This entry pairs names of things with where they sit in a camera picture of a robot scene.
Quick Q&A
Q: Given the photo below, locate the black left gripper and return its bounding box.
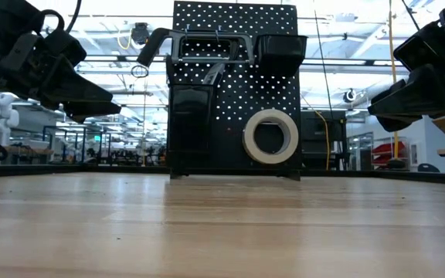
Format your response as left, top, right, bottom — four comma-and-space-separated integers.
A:
0, 32, 123, 124

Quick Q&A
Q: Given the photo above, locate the grey spirit level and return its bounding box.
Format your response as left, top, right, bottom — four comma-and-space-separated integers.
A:
202, 63, 226, 86

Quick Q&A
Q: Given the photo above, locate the white tape roll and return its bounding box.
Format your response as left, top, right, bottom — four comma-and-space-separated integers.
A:
241, 107, 300, 165

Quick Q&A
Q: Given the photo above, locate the red storage bins shelf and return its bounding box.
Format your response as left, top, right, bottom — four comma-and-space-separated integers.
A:
372, 140, 408, 166

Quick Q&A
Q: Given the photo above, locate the black round puck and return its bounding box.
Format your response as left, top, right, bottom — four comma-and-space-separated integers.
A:
386, 157, 407, 170

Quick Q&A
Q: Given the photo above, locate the small black hanging device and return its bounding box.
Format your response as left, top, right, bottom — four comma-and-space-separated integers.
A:
341, 87, 358, 104

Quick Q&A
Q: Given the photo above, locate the black chair back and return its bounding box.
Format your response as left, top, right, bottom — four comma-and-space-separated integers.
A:
416, 162, 441, 173

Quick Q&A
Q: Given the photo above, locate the black ceiling-mounted device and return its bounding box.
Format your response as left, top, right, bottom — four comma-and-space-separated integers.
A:
131, 22, 151, 46

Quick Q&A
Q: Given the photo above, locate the black cabinet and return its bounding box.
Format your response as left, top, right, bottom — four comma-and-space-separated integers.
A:
301, 110, 348, 171

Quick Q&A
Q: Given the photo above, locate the tall narrow black bin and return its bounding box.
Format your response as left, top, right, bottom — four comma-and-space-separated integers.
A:
167, 83, 215, 173

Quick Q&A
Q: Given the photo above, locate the wide black bin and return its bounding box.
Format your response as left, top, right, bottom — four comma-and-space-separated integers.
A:
253, 33, 308, 78

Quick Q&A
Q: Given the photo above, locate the black perforated pegboard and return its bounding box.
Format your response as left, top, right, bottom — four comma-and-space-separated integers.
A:
166, 0, 303, 181

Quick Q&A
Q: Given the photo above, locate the black hanging cable loop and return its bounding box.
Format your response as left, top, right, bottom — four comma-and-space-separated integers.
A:
130, 64, 150, 79

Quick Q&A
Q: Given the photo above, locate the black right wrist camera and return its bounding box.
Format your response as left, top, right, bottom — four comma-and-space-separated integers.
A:
393, 21, 445, 71

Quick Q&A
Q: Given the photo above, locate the yellow hanging cable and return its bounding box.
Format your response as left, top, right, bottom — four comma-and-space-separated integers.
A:
387, 0, 400, 161

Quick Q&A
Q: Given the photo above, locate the thin yellow cable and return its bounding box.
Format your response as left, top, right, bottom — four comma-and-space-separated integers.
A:
313, 110, 331, 171

